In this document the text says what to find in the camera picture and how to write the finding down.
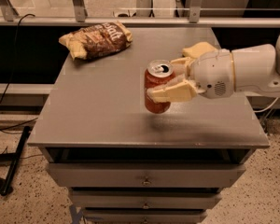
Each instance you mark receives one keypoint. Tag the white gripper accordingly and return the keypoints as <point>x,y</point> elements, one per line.
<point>212,73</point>

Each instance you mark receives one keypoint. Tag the red coke can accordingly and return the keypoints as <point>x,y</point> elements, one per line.
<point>158,72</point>

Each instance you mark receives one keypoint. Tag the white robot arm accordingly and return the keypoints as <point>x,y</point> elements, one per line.
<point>256,69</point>

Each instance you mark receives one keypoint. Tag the yellow sponge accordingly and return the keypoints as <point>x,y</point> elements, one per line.
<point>197,50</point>

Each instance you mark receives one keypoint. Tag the brown salt chip bag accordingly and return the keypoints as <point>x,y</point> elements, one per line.
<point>97,41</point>

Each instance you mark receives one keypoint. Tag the grey drawer cabinet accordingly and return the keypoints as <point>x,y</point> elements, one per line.
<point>95,113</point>

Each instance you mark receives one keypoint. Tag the grey top drawer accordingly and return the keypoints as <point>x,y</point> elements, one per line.
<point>144,175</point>

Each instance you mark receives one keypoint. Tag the grey drawer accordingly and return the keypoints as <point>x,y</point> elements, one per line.
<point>143,216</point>
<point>144,175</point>
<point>144,199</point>

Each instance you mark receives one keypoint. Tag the grey middle drawer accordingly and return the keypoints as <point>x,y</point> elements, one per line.
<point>144,199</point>

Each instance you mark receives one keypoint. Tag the grey bottom drawer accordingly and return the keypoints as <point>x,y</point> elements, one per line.
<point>143,216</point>

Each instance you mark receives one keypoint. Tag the black stand on floor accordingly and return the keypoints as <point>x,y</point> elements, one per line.
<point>12,160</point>

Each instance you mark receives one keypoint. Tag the metal railing frame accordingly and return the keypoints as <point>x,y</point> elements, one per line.
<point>128,12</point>

